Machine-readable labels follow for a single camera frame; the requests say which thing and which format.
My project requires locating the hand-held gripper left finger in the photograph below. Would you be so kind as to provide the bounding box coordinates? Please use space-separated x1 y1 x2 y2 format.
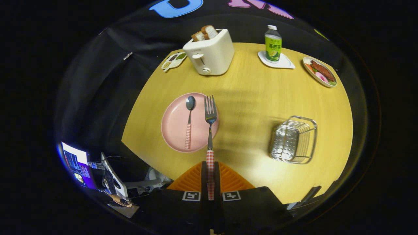
144 161 209 229

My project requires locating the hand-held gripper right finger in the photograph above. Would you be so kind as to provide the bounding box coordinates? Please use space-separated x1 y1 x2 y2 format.
214 161 293 231

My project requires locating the fork with red checked handle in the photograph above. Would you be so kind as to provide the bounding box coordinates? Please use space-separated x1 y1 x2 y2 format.
204 95 218 200

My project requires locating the spoon with red checked handle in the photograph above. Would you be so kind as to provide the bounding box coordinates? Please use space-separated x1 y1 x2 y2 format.
184 96 196 150

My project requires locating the pink round plate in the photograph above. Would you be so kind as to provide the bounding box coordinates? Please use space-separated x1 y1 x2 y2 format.
161 92 219 153

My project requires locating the white paper sheet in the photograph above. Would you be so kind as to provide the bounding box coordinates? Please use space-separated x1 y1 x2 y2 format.
108 203 140 218

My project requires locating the white divided condiment dish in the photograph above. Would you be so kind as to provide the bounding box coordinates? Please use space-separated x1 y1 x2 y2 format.
161 52 187 72

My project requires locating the white toaster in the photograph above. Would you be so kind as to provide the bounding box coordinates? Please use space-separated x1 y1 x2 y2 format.
183 28 235 76

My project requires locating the white square coaster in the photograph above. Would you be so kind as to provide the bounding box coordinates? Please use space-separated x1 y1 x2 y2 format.
258 51 296 69

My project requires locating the black backdrop cloth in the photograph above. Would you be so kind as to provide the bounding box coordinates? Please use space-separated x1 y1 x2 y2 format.
54 0 363 173

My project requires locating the white oval food plate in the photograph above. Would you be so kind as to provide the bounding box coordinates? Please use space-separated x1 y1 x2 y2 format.
302 56 338 88

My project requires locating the green label drink bottle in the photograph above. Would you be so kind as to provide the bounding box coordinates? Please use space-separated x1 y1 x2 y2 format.
265 25 282 63

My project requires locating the brown meat slice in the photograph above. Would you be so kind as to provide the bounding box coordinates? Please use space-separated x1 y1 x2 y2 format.
310 60 336 82

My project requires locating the metal wire basket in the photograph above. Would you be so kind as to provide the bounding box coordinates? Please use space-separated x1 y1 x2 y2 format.
269 116 318 164

